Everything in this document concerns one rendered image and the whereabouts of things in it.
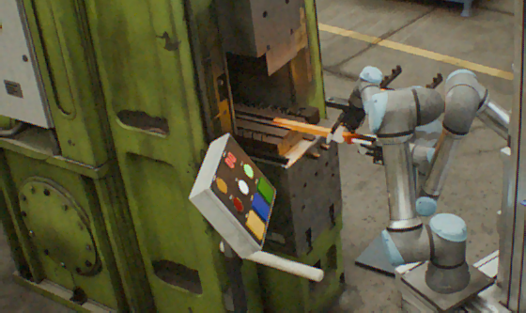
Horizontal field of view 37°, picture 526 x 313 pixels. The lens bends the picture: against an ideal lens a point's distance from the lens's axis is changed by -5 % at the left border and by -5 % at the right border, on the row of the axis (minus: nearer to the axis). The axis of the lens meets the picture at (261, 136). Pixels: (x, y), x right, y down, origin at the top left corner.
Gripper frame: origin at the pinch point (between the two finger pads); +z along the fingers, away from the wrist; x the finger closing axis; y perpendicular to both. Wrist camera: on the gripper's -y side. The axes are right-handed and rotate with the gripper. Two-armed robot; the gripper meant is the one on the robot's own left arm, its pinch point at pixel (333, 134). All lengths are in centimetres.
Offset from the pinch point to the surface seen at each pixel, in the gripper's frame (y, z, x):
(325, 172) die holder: 2.4, 28.8, 10.4
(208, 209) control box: -8, -10, -74
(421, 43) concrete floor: -35, 134, 296
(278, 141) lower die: -15.6, 10.9, -10.0
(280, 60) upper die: -30.3, -17.2, -3.9
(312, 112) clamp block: -15.4, 10.7, 15.0
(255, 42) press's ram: -36.9, -28.2, -17.3
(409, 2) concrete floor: -75, 156, 375
